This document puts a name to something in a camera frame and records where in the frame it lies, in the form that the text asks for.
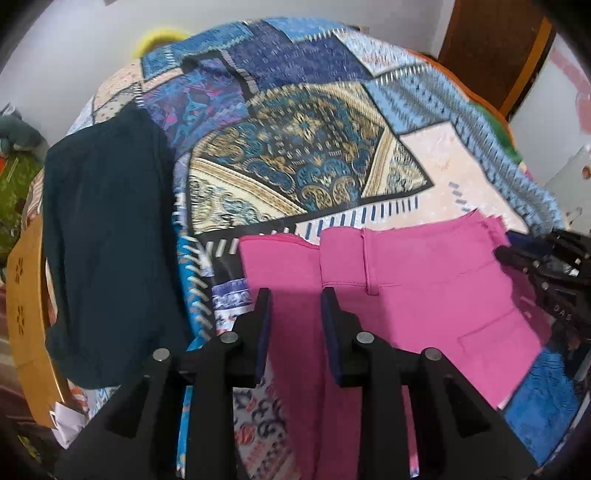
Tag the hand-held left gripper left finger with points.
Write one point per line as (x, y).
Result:
(262, 327)

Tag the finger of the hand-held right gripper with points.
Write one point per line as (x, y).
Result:
(517, 259)
(572, 244)

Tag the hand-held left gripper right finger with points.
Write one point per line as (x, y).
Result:
(330, 332)

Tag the pink pants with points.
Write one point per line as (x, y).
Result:
(415, 295)

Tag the dark navy pants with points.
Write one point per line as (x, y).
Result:
(111, 240)

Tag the white appliance with stickers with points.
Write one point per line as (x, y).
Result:
(577, 180)

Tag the blue patchwork blanket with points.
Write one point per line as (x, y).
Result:
(300, 138)

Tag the dark wooden door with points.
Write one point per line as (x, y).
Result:
(494, 50)

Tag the bamboo lap table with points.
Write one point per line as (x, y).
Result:
(27, 332)

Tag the green patterned bag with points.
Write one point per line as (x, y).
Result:
(14, 198)

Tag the yellow foam hoop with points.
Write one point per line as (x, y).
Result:
(154, 39)

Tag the grey neck pillow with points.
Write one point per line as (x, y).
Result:
(21, 134)

